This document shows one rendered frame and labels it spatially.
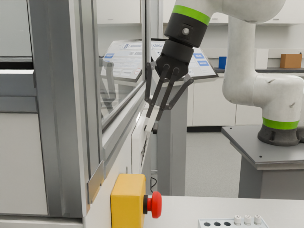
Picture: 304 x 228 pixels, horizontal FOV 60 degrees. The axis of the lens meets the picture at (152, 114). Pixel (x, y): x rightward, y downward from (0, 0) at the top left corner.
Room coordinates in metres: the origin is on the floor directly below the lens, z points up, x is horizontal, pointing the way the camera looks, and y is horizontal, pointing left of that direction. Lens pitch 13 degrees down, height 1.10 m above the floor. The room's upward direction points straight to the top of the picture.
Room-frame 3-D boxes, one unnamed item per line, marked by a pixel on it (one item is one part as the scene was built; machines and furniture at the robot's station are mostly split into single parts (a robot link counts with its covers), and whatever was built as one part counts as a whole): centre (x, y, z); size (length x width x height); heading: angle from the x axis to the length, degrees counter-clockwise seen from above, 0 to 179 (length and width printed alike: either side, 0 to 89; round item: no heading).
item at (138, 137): (0.70, 0.03, 0.87); 0.29 x 0.02 x 0.11; 177
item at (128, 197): (0.37, 0.03, 0.88); 0.07 x 0.05 x 0.07; 177
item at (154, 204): (0.37, 0.00, 0.88); 0.04 x 0.03 x 0.04; 177
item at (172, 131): (1.64, -0.17, 0.51); 0.50 x 0.45 x 1.02; 42
